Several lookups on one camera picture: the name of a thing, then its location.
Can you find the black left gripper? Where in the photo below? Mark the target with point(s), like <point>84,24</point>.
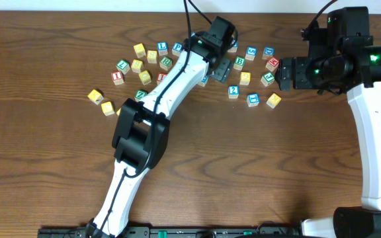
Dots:
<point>223,72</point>

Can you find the blue number 5 block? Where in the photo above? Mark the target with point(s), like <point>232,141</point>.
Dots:
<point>251,53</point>

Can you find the green letter R block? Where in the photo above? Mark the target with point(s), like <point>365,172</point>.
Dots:
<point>166,63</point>

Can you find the green letter J block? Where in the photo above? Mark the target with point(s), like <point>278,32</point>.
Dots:
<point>267,79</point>

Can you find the yellow letter o block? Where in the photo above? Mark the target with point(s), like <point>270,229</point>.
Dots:
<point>118,111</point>
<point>145,77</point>

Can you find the yellow letter K block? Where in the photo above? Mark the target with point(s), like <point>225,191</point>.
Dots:
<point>95,96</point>

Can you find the red letter M block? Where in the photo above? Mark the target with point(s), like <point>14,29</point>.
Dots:
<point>272,64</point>

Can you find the blue letter T block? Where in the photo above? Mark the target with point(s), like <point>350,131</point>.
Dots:
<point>253,99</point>

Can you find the green letter B block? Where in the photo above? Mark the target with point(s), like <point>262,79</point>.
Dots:
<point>239,62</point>

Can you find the yellow letter G block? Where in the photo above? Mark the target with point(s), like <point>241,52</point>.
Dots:
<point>245,78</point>

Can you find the yellow letter Y block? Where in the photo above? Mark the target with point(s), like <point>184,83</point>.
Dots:
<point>273,100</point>

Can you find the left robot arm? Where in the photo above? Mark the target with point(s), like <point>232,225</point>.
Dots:
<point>142,131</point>

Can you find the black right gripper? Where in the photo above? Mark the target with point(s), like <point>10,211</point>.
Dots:
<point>300,80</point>

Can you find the blue letter L block left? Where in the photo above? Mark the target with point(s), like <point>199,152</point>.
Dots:
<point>162,48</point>

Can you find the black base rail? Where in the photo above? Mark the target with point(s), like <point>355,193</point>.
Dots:
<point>266,229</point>

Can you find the yellow letter C block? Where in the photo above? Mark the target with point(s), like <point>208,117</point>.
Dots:
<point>107,108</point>

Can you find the yellow letter O block lower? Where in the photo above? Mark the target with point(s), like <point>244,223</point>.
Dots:
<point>118,111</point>

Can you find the blue letter P block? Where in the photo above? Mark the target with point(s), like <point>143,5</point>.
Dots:
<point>176,49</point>

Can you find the blue letter H block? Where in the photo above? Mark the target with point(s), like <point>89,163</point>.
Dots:
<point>203,82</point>

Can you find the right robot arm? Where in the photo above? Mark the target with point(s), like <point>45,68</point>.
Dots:
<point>354,70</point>

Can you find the blue letter D block right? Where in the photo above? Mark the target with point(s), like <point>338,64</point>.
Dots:
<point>268,53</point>

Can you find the blue number 2 block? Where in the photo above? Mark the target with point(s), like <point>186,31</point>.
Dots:
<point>233,91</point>

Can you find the blue letter d block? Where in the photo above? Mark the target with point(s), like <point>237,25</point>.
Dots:
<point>234,47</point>
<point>268,53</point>

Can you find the red letter I block left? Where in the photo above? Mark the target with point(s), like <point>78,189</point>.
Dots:
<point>117,77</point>

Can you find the yellow letter S block right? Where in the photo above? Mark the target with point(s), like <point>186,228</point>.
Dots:
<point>152,56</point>

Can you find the yellow letter s block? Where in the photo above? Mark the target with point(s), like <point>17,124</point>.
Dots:
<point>137,66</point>
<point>152,56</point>

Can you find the green number 7 block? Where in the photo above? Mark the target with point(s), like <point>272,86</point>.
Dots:
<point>123,66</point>

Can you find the blue letter D block left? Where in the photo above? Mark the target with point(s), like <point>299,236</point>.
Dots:
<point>234,47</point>

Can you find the green letter Z block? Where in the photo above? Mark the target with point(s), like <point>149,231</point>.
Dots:
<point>140,94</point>

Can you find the red letter A block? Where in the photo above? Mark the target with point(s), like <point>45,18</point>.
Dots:
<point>161,77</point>

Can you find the yellow letter S block left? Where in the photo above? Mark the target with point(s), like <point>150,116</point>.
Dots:
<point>137,66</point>

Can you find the yellow letter W block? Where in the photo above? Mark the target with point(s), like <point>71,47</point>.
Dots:
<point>139,50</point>

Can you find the yellow letter O block upper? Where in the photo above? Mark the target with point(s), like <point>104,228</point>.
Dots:
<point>145,77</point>

